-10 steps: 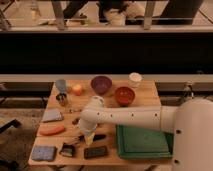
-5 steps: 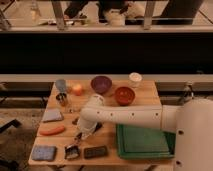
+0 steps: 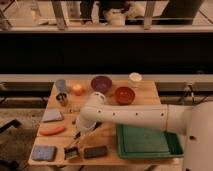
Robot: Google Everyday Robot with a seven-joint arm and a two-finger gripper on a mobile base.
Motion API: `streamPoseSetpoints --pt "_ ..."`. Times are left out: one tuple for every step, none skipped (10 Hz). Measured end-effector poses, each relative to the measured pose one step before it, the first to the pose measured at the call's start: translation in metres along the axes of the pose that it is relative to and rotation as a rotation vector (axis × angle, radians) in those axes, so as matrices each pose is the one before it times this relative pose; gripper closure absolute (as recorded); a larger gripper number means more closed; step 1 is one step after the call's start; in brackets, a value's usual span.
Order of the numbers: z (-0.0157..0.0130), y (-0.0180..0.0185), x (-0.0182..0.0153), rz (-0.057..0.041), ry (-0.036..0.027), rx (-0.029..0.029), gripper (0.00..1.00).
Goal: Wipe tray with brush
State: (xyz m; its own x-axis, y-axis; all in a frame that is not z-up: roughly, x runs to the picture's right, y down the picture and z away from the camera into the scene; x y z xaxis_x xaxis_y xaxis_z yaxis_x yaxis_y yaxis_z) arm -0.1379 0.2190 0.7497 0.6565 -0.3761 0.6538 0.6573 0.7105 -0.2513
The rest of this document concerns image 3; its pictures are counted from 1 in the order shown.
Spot black handled brush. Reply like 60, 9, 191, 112
63, 121, 104, 161

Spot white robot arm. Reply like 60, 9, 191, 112
76, 92, 213, 171

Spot green plastic tray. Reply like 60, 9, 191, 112
116, 124, 184, 159

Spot purple bowl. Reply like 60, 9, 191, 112
91, 76, 112, 94

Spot red bowl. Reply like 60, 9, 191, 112
115, 87, 135, 105

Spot white paper cup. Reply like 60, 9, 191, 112
129, 72, 142, 88

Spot orange apple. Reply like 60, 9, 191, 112
72, 84, 83, 96

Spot metal spoon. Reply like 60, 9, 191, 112
68, 108, 80, 114

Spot blue plastic cup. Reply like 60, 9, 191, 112
55, 79, 67, 93

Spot small metal cup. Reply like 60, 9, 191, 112
56, 93, 68, 107

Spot grey blue cloth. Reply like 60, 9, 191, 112
42, 109, 63, 122

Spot orange carrot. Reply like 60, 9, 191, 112
39, 126, 66, 136

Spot black rectangular sponge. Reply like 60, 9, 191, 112
84, 146, 108, 159

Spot person in background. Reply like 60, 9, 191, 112
80, 0, 145, 26

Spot wooden table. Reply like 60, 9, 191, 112
28, 80, 181, 166

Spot blue sponge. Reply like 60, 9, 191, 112
31, 145, 57, 162

